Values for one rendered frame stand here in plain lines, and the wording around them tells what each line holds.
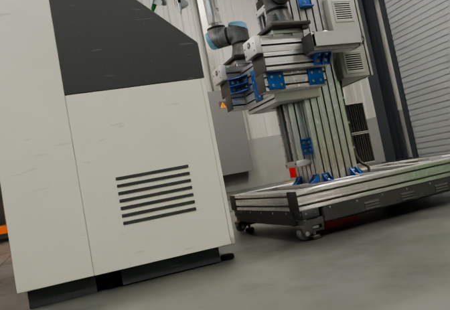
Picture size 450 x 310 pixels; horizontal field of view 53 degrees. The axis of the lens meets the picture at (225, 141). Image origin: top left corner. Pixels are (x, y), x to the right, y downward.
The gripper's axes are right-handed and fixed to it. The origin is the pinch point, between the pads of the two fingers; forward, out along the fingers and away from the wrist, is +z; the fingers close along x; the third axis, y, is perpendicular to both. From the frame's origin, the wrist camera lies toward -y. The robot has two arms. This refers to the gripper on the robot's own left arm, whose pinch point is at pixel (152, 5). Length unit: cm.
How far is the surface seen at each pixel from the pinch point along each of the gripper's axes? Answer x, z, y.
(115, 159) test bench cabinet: -50, 52, 35
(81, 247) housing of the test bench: -68, 83, 44
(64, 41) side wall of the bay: -46, 22, -7
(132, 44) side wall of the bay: -31.5, 12.7, 13.5
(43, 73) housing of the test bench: -54, 35, -6
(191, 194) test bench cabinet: -39, 53, 67
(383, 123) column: 746, 100, 209
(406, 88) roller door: 747, 18, 209
